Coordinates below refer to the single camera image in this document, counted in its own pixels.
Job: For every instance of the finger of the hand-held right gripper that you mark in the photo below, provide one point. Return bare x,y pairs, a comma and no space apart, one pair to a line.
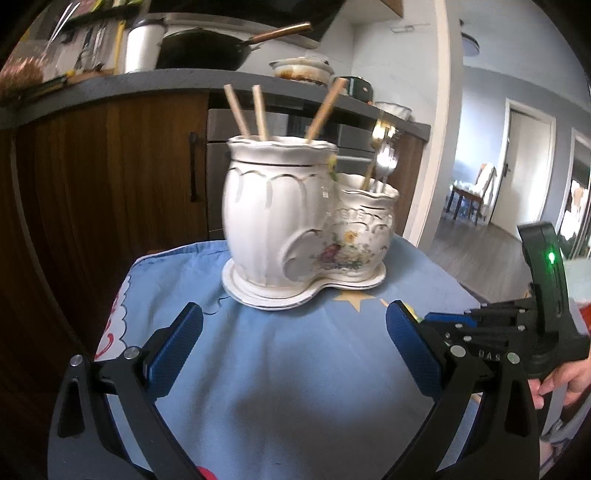
480,334
503,310

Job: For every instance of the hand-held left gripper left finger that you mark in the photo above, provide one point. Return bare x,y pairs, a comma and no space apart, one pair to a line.
175,353

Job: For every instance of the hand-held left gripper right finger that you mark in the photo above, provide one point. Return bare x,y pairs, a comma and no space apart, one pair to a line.
411,353

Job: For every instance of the white floral ceramic utensil holder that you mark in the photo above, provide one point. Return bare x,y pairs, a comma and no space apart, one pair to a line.
268,217

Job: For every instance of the silver fork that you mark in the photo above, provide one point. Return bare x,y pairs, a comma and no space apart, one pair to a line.
387,161

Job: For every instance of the wooden chopstick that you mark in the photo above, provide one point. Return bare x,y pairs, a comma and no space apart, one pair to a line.
260,113
236,110
325,108

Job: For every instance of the person's right hand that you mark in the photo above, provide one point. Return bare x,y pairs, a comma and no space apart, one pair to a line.
572,378

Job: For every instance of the white interior door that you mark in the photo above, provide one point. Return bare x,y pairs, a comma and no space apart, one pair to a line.
528,170

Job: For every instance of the blue printed cloth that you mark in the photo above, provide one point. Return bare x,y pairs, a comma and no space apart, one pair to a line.
286,369

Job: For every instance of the chair with white cloth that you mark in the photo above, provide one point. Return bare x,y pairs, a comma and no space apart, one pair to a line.
475,189

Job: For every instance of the narrow wooden cabinet door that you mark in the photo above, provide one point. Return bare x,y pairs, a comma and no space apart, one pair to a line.
408,184

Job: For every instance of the metal spoons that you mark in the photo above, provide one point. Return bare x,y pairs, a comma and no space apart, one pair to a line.
379,134

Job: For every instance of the round ceiling lamp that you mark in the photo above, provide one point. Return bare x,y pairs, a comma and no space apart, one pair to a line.
471,44

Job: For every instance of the dark green appliance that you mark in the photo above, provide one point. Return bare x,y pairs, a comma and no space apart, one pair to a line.
358,88

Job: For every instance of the grey countertop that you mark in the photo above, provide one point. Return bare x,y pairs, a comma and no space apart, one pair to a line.
138,81

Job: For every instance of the white dirty bowl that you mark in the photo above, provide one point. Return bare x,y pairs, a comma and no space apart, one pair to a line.
302,71

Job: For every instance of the white enamel pot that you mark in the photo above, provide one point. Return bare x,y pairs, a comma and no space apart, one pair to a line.
143,46

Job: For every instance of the clear jar of snacks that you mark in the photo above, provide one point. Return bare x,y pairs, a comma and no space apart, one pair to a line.
23,74

